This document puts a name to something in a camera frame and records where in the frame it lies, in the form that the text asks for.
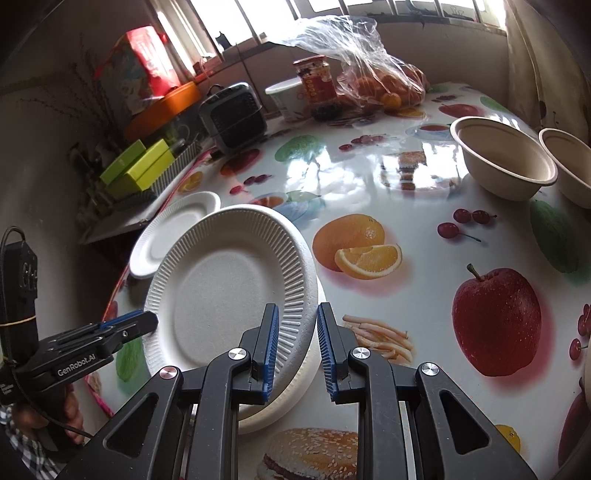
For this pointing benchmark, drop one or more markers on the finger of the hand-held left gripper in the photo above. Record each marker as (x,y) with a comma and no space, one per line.
(141,325)
(122,318)

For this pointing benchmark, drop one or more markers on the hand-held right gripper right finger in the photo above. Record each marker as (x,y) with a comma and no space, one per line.
(328,355)

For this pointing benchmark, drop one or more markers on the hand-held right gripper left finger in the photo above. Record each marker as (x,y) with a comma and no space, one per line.
(272,350)

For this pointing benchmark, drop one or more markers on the ribbed white paper plate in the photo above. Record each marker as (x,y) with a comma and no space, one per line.
(217,295)

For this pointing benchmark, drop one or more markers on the beige paper bowl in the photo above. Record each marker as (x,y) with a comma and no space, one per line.
(572,184)
(501,154)

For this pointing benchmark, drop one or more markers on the person's left forearm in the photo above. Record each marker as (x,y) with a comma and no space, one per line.
(23,454)

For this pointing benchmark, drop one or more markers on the person's left hand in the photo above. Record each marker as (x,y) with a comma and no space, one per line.
(74,410)

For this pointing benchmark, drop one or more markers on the grey shelf board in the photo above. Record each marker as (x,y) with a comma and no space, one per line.
(115,217)

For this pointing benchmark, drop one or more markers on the lime green box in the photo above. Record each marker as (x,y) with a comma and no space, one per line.
(121,159)
(150,170)

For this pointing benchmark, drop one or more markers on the grey ribbed basket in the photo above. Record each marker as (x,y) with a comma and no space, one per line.
(180,159)

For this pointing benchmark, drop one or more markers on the dried branches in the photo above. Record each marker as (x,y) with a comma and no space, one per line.
(90,101)

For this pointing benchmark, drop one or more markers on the orange tray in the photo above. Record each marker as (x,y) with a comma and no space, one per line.
(175,104)

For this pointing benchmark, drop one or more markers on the small black desk fan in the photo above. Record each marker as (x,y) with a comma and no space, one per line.
(235,115)

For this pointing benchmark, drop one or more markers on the white plastic tub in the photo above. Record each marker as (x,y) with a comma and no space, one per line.
(284,99)

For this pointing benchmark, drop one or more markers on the red bag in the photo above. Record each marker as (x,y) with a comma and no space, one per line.
(152,55)

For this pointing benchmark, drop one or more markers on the glass jar with red label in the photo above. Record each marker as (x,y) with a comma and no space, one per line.
(316,83)

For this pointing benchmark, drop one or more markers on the clear plastic bag of oranges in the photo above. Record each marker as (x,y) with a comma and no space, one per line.
(369,83)

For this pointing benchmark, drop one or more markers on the window with metal bars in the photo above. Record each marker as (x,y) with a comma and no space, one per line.
(207,27)

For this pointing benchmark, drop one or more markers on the patterned beige curtain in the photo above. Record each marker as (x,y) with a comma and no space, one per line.
(531,69)

